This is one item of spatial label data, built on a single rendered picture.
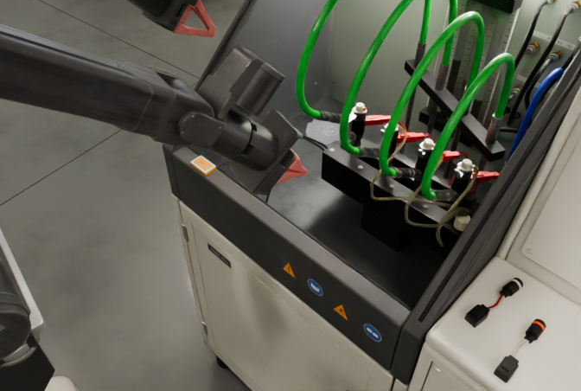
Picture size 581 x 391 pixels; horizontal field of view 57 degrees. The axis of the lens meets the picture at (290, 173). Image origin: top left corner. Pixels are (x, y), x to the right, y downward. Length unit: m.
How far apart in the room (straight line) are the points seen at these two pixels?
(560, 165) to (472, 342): 0.31
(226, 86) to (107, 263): 1.73
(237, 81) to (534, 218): 0.57
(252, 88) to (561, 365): 0.62
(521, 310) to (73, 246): 1.84
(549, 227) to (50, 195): 2.15
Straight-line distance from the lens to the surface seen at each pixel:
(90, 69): 0.52
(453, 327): 0.92
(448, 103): 1.13
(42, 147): 2.93
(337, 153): 1.15
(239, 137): 0.65
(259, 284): 1.24
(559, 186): 0.94
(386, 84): 1.42
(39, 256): 2.42
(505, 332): 0.94
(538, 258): 1.00
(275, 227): 1.04
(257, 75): 0.63
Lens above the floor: 1.74
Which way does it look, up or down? 44 degrees down
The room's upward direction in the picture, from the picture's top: straight up
